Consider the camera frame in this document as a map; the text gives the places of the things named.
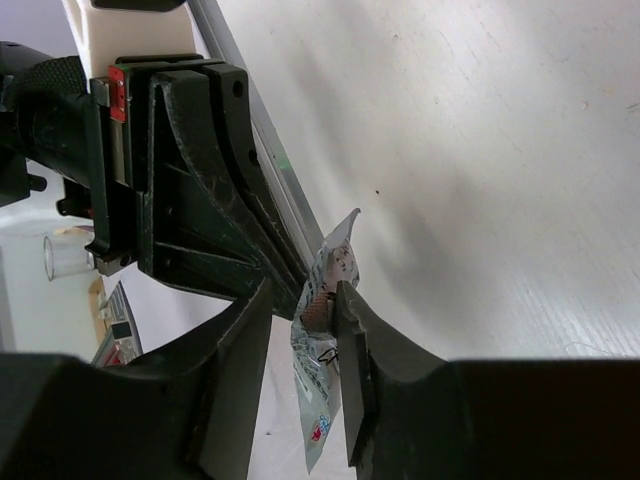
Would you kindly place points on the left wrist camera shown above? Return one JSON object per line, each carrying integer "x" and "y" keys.
{"x": 103, "y": 35}

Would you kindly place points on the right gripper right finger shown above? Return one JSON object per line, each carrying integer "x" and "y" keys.
{"x": 409, "y": 414}

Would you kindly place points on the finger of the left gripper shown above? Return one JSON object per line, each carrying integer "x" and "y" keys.
{"x": 229, "y": 92}

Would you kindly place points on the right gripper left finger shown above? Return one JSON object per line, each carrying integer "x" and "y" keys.
{"x": 186, "y": 410}

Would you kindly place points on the silver clear snack packet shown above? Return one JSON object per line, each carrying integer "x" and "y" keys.
{"x": 314, "y": 345}

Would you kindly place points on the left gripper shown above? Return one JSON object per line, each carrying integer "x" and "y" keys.
{"x": 165, "y": 201}

